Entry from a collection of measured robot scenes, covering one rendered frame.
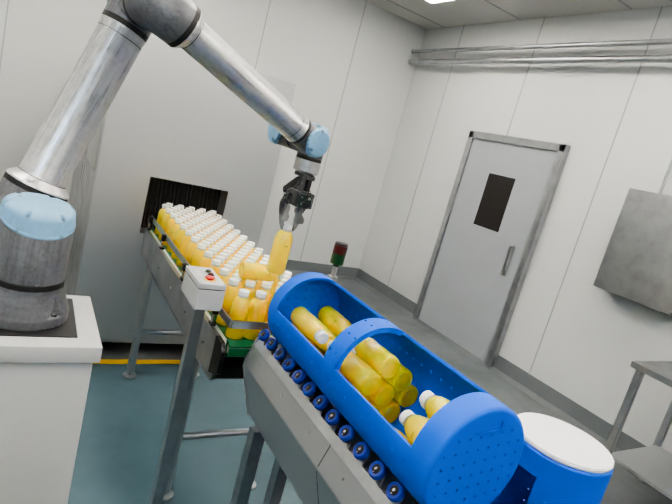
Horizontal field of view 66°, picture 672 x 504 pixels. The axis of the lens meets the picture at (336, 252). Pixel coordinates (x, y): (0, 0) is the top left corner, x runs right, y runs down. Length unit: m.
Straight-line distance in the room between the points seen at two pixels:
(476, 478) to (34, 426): 0.99
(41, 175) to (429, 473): 1.12
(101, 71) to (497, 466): 1.30
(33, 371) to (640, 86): 4.67
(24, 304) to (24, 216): 0.20
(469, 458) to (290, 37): 5.54
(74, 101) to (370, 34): 5.58
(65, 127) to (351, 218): 5.72
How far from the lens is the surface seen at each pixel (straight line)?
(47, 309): 1.34
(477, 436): 1.17
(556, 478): 1.60
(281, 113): 1.51
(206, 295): 1.87
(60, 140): 1.44
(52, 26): 5.73
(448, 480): 1.20
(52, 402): 1.37
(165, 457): 2.27
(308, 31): 6.37
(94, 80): 1.44
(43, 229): 1.28
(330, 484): 1.45
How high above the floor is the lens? 1.66
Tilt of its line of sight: 11 degrees down
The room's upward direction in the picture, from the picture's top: 15 degrees clockwise
